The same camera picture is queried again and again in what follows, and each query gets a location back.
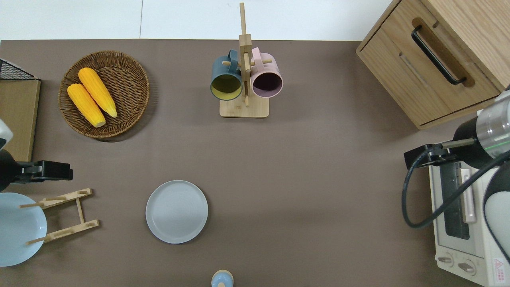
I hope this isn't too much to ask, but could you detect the round wicker basket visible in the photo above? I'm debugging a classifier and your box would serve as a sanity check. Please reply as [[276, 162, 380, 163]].
[[59, 51, 150, 139]]

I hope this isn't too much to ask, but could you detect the brown table mat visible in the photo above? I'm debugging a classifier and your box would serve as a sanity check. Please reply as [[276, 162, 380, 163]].
[[0, 39, 510, 287]]

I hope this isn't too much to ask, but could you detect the white toaster oven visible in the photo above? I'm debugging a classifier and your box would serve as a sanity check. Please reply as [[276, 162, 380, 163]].
[[428, 108, 510, 287]]

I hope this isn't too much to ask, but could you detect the bamboo plate rack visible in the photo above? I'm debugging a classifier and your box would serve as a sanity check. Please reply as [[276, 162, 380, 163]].
[[19, 188, 100, 245]]

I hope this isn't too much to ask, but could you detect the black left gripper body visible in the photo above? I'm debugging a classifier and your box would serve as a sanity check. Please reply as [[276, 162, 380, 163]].
[[16, 160, 74, 183]]

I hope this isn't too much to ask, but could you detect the wooden shelf board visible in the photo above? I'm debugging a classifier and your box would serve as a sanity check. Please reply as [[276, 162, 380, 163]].
[[0, 80, 41, 162]]

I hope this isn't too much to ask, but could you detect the wooden cabinet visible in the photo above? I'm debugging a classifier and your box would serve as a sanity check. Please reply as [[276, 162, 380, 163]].
[[356, 0, 510, 130]]

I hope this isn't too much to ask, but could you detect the pink mug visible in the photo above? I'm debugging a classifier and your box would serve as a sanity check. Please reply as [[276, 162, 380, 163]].
[[250, 47, 284, 98]]

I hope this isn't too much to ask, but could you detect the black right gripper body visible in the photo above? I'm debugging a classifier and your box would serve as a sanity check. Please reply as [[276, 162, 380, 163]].
[[404, 144, 453, 170]]

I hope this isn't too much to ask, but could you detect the gray plate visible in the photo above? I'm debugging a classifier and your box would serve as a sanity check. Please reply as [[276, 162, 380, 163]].
[[145, 180, 208, 244]]

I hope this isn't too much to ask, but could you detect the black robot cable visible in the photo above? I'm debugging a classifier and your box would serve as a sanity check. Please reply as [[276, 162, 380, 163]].
[[401, 147, 510, 229]]

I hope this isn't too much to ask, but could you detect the wooden mug tree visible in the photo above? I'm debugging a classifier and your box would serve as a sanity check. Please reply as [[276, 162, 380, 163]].
[[220, 2, 274, 118]]

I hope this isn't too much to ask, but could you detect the light blue plate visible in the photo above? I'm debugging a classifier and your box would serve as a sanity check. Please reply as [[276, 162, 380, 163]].
[[0, 193, 47, 267]]

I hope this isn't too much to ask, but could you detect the black wire basket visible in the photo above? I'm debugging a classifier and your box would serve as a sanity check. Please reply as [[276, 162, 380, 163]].
[[0, 59, 39, 81]]

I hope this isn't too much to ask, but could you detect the dark teal mug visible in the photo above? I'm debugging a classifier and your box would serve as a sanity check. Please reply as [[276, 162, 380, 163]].
[[210, 49, 243, 101]]

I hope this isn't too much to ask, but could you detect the yellow corn cob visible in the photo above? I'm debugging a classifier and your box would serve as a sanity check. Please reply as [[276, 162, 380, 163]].
[[67, 83, 106, 128], [78, 67, 118, 118]]

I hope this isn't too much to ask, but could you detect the black cabinet handle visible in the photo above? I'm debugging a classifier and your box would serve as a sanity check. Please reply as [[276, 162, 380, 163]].
[[412, 25, 467, 85]]

